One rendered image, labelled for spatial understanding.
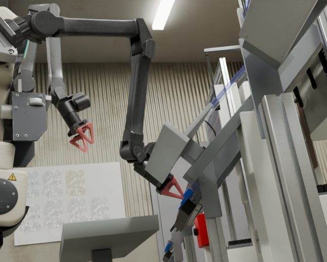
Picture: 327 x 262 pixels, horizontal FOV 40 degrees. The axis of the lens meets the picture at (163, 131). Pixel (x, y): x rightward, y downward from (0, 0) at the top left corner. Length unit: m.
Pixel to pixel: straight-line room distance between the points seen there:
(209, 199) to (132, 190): 4.00
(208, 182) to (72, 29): 0.65
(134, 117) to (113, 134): 3.92
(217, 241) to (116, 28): 0.78
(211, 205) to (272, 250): 0.27
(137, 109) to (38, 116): 0.35
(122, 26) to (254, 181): 0.76
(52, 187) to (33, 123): 3.80
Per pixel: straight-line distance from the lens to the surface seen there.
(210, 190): 1.32
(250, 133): 1.17
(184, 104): 5.83
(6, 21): 1.43
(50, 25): 1.45
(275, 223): 1.13
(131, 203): 5.25
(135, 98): 1.57
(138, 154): 1.54
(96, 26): 1.55
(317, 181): 2.18
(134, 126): 1.55
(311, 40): 1.66
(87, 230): 1.14
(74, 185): 5.21
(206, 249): 2.39
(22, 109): 1.43
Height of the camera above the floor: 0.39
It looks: 20 degrees up
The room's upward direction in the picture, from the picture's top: 8 degrees counter-clockwise
